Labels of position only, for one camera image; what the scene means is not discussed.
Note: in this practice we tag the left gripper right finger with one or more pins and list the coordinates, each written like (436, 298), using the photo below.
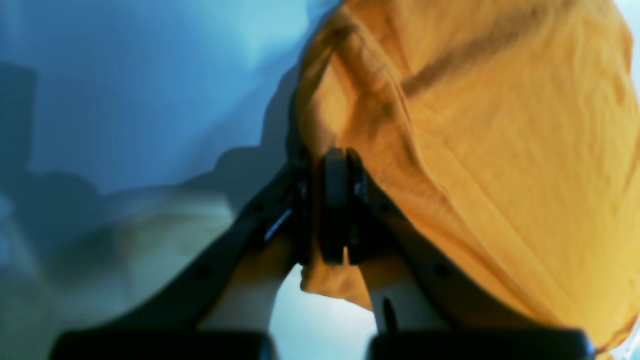
(412, 284)

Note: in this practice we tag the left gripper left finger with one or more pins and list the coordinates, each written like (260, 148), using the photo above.
(234, 283)

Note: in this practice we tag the orange t-shirt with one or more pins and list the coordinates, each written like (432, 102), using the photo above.
(507, 132)

